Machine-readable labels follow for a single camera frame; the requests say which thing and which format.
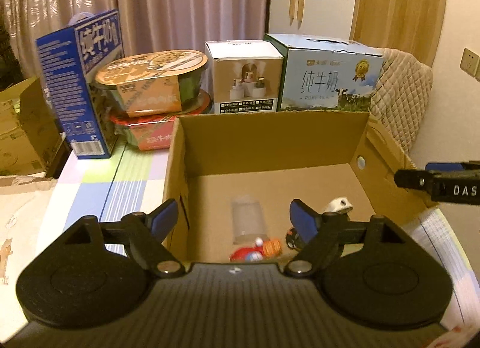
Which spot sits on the dark blue milk carton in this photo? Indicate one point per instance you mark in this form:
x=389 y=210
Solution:
x=69 y=59

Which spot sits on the beige wall socket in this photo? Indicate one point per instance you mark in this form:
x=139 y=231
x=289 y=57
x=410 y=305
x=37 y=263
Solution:
x=469 y=62

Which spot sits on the beige quilted chair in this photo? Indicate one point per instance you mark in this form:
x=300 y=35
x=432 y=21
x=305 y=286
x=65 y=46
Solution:
x=402 y=95

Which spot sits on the brown cardboard box on floor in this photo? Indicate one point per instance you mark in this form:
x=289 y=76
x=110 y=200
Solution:
x=31 y=142

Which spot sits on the plaid tablecloth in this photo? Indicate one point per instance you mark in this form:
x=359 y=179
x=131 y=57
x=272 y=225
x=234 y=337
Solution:
x=406 y=286

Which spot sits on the light blue milk carton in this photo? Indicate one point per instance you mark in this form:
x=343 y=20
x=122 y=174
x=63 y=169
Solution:
x=326 y=73

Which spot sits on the red instant noodle bowl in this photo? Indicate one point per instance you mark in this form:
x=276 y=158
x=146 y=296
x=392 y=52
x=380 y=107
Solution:
x=154 y=132

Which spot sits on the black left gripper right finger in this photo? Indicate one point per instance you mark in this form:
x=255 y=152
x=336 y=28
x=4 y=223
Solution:
x=324 y=236

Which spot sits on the white toy piece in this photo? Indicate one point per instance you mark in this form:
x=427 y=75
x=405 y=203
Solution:
x=340 y=206

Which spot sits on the dark round toy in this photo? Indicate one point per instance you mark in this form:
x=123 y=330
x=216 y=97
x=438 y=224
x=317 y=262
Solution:
x=293 y=240

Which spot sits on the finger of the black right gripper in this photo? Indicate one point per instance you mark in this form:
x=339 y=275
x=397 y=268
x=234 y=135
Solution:
x=446 y=182

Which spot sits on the open brown cardboard box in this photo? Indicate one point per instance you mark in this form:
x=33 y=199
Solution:
x=273 y=158

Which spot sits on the orange instant noodle bowl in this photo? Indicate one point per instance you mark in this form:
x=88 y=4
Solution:
x=154 y=83

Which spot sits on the white product box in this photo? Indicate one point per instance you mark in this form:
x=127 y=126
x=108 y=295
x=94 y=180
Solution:
x=244 y=76

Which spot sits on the red orange toy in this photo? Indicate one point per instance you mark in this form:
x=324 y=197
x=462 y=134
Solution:
x=260 y=251

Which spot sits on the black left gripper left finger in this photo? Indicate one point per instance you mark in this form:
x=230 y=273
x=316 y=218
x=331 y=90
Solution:
x=142 y=236

